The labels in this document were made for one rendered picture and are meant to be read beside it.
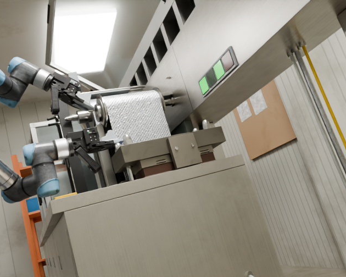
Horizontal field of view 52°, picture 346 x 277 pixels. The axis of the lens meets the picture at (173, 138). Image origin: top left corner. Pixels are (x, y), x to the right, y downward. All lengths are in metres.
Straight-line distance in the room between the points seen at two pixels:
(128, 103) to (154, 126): 0.14
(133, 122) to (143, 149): 0.26
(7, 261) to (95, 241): 4.14
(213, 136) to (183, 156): 0.16
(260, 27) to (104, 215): 0.70
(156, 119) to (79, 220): 0.60
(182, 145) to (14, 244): 4.12
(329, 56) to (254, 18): 1.74
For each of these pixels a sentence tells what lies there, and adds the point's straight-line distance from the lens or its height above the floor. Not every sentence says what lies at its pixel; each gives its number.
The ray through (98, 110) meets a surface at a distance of 1.45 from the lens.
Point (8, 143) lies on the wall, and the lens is 5.38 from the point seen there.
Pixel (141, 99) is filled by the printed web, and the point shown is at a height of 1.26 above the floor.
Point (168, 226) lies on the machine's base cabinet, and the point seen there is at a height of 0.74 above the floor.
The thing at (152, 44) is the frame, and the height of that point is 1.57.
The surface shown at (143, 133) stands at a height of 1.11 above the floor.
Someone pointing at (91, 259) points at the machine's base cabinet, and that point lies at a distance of 1.04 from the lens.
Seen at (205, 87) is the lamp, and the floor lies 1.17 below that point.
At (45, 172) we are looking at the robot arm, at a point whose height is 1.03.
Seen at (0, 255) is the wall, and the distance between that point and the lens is 5.16.
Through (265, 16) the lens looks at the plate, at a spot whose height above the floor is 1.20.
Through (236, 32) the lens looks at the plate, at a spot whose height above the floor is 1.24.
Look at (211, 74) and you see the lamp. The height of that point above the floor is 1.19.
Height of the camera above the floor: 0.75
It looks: 12 degrees up
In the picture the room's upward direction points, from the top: 17 degrees counter-clockwise
